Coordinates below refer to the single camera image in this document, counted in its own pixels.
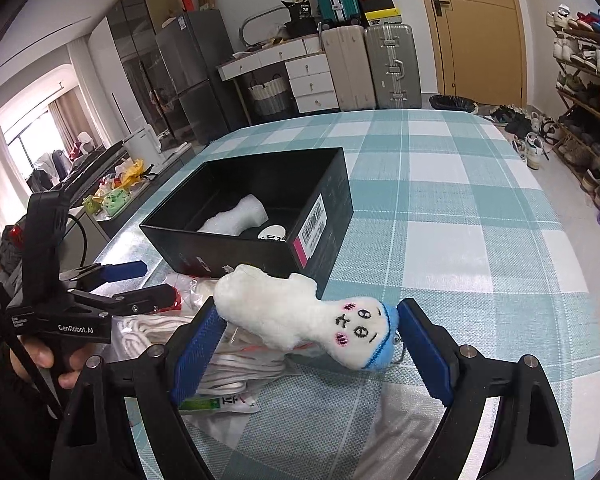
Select brown curtain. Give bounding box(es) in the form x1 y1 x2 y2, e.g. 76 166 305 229
47 87 89 161

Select teal checked tablecloth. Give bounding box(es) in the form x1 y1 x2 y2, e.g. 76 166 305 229
92 107 600 480

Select white round item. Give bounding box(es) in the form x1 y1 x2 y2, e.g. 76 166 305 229
257 224 289 244

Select white desk with drawers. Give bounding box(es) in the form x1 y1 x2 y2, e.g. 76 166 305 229
216 34 342 127

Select white foam wrap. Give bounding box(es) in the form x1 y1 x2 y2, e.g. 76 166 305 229
197 193 270 236

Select grey refrigerator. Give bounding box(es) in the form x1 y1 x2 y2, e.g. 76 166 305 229
155 9 249 144

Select hanging clothes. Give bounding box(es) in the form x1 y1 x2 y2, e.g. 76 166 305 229
27 149 72 191

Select green and white packet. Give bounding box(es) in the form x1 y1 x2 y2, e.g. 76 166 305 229
177 391 262 416

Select dark glass wardrobe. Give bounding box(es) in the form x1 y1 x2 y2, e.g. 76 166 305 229
105 0 181 142

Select dark sofa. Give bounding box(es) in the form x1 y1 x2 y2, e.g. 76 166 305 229
55 142 126 196

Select woven laundry basket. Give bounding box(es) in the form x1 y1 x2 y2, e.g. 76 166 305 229
246 73 287 117

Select white appliance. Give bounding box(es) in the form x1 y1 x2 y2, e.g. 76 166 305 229
124 127 161 166

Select white plush toy blue cap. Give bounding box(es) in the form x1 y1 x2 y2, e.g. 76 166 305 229
213 263 401 372

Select person's left hand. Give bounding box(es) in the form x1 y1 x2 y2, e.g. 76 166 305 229
9 339 102 391

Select pile of shoes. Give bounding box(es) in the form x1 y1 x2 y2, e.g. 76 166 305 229
479 103 562 171

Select chrome oval frame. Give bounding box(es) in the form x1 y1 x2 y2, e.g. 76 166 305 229
239 7 292 51

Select large cardboard box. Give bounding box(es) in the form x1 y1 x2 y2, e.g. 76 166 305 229
139 0 181 32

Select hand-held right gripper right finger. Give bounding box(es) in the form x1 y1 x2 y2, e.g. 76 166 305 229
397 298 576 480

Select beige suitcase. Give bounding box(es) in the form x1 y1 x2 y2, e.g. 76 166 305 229
320 25 379 113

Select yellow plastic bag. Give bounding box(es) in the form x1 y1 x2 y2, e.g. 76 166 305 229
117 158 146 186

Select silver suitcase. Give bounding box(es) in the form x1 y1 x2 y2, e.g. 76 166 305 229
364 23 424 110

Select grey low cabinet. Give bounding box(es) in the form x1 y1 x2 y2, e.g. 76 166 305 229
62 142 207 241

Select red printed clear bag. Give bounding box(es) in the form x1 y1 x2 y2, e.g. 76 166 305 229
162 272 221 316

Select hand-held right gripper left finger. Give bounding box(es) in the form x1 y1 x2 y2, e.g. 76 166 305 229
55 299 228 480

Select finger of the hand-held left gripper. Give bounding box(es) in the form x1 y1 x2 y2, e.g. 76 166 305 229
67 283 177 319
60 260 149 292

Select wooden door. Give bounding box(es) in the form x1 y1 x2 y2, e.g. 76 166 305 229
412 0 526 109

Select black cardboard box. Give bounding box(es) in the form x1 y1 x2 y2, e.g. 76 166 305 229
139 147 355 299

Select wooden shoe rack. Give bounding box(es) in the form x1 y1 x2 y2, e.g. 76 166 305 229
546 5 600 211

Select clear bag of white rope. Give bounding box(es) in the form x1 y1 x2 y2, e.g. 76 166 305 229
111 309 292 402

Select black cable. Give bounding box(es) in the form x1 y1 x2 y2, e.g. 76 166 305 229
64 212 89 272

